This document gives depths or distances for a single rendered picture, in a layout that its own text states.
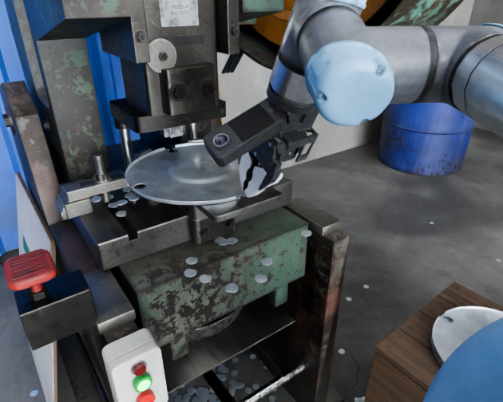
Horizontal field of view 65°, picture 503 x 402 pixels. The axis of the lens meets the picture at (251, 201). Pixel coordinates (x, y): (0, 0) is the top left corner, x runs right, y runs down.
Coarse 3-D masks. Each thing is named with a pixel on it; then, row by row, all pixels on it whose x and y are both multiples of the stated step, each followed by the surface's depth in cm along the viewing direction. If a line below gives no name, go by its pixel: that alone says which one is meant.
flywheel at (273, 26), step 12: (288, 0) 96; (372, 0) 73; (384, 0) 71; (396, 0) 72; (288, 12) 96; (372, 12) 74; (384, 12) 74; (252, 24) 104; (264, 24) 100; (276, 24) 96; (372, 24) 78; (264, 36) 101; (276, 36) 97
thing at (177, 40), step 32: (160, 0) 64; (192, 0) 68; (160, 32) 67; (192, 32) 70; (128, 64) 73; (160, 64) 68; (192, 64) 72; (128, 96) 78; (160, 96) 71; (192, 96) 71
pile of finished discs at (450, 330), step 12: (456, 312) 100; (468, 312) 100; (480, 312) 100; (492, 312) 100; (444, 324) 96; (456, 324) 96; (468, 324) 96; (480, 324) 96; (432, 336) 92; (444, 336) 93; (456, 336) 93; (468, 336) 93; (432, 348) 92; (444, 348) 90; (456, 348) 90; (444, 360) 87
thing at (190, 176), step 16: (176, 144) 88; (192, 144) 90; (144, 160) 81; (160, 160) 81; (176, 160) 81; (192, 160) 80; (208, 160) 80; (128, 176) 74; (144, 176) 74; (160, 176) 74; (176, 176) 73; (192, 176) 73; (208, 176) 73; (224, 176) 74; (144, 192) 69; (160, 192) 69; (176, 192) 69; (192, 192) 69; (208, 192) 69; (224, 192) 69
